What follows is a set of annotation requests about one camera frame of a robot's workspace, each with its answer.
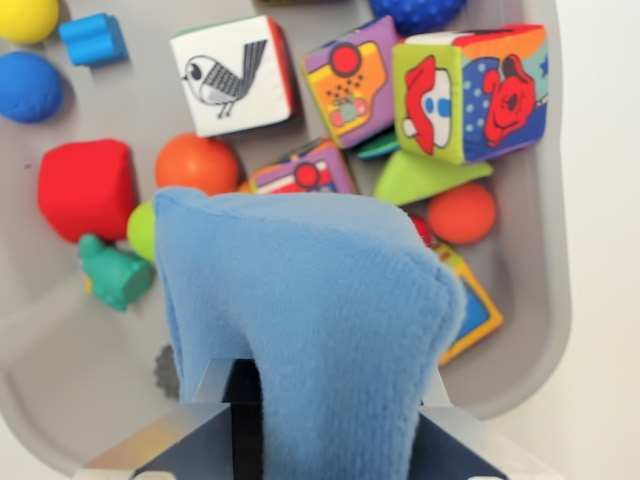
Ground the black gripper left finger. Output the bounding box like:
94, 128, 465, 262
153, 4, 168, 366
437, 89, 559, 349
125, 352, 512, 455
74, 357, 266, 480

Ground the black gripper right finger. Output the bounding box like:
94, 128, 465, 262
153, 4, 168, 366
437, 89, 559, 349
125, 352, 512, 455
409, 384, 509, 480

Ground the light blue plush block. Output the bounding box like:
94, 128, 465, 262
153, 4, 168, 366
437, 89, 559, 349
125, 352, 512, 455
152, 185, 469, 480

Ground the grey plastic bin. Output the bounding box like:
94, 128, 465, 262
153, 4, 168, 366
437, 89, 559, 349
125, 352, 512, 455
0, 0, 574, 474

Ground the fabric cube with red fish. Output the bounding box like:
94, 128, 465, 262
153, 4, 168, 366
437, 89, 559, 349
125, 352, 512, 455
429, 242, 505, 369

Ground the teal rubber animal toy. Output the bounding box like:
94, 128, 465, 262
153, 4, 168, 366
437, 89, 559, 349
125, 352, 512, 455
77, 233, 156, 314

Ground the small red rubber ball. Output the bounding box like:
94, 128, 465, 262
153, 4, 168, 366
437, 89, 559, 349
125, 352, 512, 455
407, 213, 435, 249

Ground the lime green rubber ball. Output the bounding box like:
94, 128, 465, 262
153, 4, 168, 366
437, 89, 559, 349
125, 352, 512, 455
125, 199, 159, 264

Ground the orange rubber ball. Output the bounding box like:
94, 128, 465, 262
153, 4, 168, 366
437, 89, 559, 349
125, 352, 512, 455
153, 132, 241, 197
426, 182, 498, 246

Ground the purple cube with red circle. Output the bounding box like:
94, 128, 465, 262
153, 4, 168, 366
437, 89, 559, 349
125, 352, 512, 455
248, 138, 359, 196

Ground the red plush cube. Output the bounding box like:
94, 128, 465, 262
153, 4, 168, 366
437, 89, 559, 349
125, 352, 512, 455
37, 138, 140, 245

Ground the green felt flap blue edge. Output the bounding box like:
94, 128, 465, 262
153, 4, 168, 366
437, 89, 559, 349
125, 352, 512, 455
355, 130, 401, 160

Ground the fabric cube with red dog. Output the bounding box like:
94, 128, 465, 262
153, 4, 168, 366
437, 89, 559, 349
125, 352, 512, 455
392, 23, 550, 164

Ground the white cube with bird print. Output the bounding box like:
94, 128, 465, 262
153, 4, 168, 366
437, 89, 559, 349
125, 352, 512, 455
169, 14, 301, 139

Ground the smooth blue rubber ball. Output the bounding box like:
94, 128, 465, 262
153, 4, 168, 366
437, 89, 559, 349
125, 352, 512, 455
0, 50, 65, 125

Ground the blue plastic block piece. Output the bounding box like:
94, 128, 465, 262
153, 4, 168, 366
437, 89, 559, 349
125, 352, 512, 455
58, 12, 130, 68

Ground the blue bumpy rubber ball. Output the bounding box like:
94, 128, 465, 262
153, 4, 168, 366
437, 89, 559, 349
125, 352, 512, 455
367, 0, 469, 35

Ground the yellow rubber ball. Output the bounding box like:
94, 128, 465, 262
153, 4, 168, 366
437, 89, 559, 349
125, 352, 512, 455
0, 0, 60, 44

